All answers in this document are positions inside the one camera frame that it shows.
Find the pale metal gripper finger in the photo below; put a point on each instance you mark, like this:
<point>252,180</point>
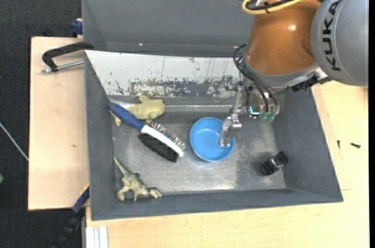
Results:
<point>236,121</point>
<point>224,135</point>

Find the blue bowl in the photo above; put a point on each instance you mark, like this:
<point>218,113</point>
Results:
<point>205,144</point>

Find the grey metal bin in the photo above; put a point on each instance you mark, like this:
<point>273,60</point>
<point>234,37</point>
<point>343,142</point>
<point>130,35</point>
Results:
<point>205,176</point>

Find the black ribbed cap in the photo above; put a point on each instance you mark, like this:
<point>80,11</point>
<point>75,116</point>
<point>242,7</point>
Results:
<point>272,164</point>

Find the blue and white brush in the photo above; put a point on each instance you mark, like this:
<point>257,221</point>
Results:
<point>152,135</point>

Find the yellow-green toy animal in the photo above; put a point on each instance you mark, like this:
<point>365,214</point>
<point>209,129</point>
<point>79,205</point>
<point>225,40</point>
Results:
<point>149,109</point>

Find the pale green toy dinosaur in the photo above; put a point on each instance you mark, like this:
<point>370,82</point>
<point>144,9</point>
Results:
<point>133,182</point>

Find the small black screw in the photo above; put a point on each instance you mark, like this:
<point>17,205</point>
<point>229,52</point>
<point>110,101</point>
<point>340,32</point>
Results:
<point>356,145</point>

